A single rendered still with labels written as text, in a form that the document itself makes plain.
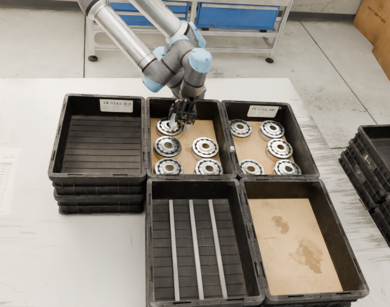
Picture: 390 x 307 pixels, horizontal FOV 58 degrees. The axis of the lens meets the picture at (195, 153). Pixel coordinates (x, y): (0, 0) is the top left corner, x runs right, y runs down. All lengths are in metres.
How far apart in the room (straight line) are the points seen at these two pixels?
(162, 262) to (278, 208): 0.45
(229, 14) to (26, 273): 2.58
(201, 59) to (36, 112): 0.85
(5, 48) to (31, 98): 1.74
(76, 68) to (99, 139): 1.84
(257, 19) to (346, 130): 1.22
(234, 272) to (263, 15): 2.58
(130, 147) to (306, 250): 0.71
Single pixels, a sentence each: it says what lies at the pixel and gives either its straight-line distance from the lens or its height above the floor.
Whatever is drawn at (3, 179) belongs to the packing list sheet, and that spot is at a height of 0.70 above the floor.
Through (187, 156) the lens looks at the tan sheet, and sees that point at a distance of 1.33.
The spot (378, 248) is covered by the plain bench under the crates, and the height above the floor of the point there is 0.70.
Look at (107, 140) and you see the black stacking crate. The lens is 1.37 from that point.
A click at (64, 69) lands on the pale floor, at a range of 3.17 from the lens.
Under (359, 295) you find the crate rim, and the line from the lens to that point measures 1.11.
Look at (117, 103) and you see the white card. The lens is 1.41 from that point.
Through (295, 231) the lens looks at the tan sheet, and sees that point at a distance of 1.25.
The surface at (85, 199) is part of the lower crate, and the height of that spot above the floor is 0.81.
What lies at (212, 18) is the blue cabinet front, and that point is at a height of 0.41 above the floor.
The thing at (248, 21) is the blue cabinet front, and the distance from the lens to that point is 3.31.
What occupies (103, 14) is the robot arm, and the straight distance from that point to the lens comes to 1.33.
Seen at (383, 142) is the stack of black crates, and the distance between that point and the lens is 2.36.
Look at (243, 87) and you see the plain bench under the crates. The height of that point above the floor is 0.70.
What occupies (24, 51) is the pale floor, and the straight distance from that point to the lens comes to 3.43.
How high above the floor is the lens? 1.81
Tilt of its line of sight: 47 degrees down
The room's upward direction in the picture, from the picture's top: 12 degrees clockwise
